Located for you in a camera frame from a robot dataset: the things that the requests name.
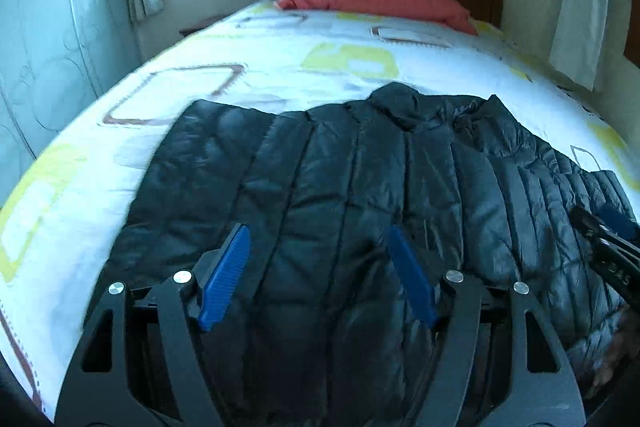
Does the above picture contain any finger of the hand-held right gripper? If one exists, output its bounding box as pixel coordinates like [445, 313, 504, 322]
[597, 203, 640, 242]
[570, 205, 640, 258]

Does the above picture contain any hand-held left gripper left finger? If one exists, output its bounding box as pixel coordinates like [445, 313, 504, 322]
[54, 223, 252, 427]

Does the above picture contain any bed with patterned sheet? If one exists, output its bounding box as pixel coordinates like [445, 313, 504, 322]
[0, 0, 640, 413]

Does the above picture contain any black puffer jacket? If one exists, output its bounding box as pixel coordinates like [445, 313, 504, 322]
[107, 82, 640, 427]

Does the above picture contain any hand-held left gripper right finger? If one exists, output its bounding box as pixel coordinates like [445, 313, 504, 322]
[387, 224, 587, 427]

